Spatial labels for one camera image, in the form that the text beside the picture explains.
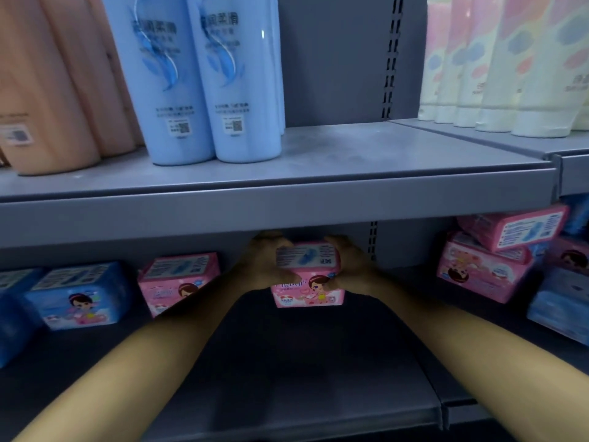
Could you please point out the person's right forearm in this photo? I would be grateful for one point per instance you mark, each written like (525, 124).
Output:
(469, 354)

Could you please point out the row of pastel cloud-print tubes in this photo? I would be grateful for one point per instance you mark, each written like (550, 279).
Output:
(501, 64)

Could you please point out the peach plastic bottle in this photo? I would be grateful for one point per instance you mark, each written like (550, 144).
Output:
(122, 68)
(41, 87)
(99, 96)

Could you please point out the blue cartoon-girl pad packet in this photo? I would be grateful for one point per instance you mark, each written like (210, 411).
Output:
(14, 317)
(78, 294)
(577, 216)
(561, 308)

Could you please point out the person's left forearm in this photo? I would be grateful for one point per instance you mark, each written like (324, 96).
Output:
(152, 354)

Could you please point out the grey metal shelf board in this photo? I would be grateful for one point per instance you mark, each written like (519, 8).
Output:
(570, 165)
(294, 363)
(294, 193)
(464, 409)

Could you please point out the grey slotted shelf upright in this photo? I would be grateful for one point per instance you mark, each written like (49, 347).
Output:
(392, 55)

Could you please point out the person's left hand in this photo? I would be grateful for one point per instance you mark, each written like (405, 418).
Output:
(263, 266)

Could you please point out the pink cartoon-girl pad packet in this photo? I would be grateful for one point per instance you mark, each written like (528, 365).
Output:
(306, 287)
(513, 225)
(478, 276)
(570, 257)
(177, 283)

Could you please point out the person's left fingers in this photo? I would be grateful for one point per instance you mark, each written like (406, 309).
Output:
(275, 240)

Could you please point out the light blue shampoo bottle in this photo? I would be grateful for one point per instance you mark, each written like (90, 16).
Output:
(156, 78)
(244, 78)
(279, 64)

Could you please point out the person's right fingers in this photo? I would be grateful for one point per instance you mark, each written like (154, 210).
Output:
(337, 246)

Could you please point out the person's right hand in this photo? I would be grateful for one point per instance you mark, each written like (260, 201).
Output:
(354, 271)

